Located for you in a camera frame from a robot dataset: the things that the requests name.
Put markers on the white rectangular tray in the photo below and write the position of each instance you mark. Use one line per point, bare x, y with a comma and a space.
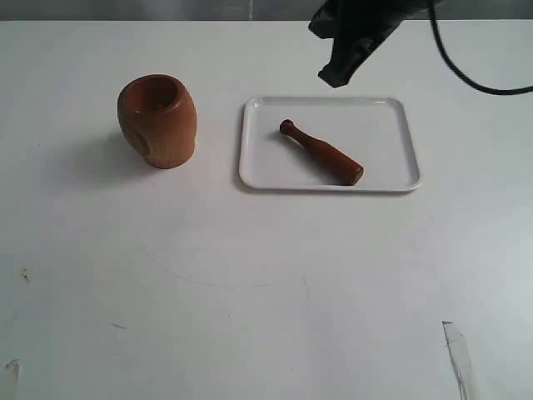
373, 131

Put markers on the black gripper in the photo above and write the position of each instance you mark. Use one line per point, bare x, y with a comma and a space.
361, 19

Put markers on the clear tape strip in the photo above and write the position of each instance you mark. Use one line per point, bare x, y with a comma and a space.
460, 361

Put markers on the brown wooden pestle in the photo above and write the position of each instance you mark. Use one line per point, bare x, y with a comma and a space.
338, 164

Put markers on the wooden mortar cup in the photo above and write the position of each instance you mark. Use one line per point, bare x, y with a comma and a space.
158, 118

